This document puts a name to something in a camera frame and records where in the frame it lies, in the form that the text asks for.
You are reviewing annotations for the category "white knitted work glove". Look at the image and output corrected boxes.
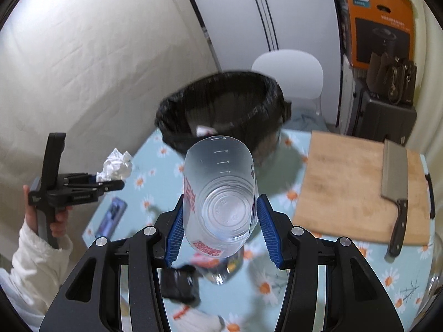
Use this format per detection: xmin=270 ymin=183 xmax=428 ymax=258
xmin=172 ymin=305 xmax=224 ymax=332

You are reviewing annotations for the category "blue smartphone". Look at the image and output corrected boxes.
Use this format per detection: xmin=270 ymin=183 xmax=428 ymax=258
xmin=95 ymin=197 xmax=128 ymax=238

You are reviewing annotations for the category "white chair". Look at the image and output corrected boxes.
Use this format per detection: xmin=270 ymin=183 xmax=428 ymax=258
xmin=251 ymin=50 xmax=324 ymax=115

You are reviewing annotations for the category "red snack wrapper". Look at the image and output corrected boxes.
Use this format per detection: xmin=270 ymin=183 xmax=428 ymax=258
xmin=190 ymin=253 xmax=221 ymax=269

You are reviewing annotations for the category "clear plastic measuring cup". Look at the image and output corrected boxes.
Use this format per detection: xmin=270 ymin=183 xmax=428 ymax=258
xmin=182 ymin=136 xmax=257 ymax=259

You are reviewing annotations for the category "steel cleaver black handle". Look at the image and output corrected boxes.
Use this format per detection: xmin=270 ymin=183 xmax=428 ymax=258
xmin=381 ymin=139 xmax=408 ymax=259

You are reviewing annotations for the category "orange Philips box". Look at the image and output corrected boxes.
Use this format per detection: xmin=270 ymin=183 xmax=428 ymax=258
xmin=341 ymin=0 xmax=414 ymax=70

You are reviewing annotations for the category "brown leather bag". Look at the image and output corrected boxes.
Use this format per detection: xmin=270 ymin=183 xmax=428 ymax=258
xmin=366 ymin=53 xmax=417 ymax=106

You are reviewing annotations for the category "daisy print tablecloth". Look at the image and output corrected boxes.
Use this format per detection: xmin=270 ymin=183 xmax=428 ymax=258
xmin=83 ymin=130 xmax=440 ymax=331

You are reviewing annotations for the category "black suitcase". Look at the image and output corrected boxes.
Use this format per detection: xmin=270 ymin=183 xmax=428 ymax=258
xmin=350 ymin=89 xmax=417 ymax=146

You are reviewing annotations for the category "white tissue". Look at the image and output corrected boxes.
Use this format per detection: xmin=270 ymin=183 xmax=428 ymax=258
xmin=96 ymin=148 xmax=133 ymax=182

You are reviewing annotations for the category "person's left hand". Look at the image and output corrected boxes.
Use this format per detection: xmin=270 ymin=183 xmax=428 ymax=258
xmin=22 ymin=185 xmax=73 ymax=238

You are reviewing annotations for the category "white left sleeve forearm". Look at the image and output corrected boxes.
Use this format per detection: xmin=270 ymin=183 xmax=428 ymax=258
xmin=1 ymin=223 xmax=73 ymax=331

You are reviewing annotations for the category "glass bowl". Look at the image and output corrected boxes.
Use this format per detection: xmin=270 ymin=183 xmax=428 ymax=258
xmin=426 ymin=263 xmax=442 ymax=301

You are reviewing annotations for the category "bamboo cutting board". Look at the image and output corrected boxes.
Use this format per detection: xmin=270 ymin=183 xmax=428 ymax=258
xmin=292 ymin=129 xmax=432 ymax=246

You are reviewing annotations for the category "white refrigerator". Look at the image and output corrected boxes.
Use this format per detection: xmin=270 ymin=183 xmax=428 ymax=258
xmin=190 ymin=0 xmax=342 ymax=125

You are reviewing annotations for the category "black-lined trash bin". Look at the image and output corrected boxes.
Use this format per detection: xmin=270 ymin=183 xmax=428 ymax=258
xmin=155 ymin=71 xmax=291 ymax=160

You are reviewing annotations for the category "black wrapper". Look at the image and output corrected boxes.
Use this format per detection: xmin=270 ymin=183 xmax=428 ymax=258
xmin=160 ymin=264 xmax=200 ymax=304

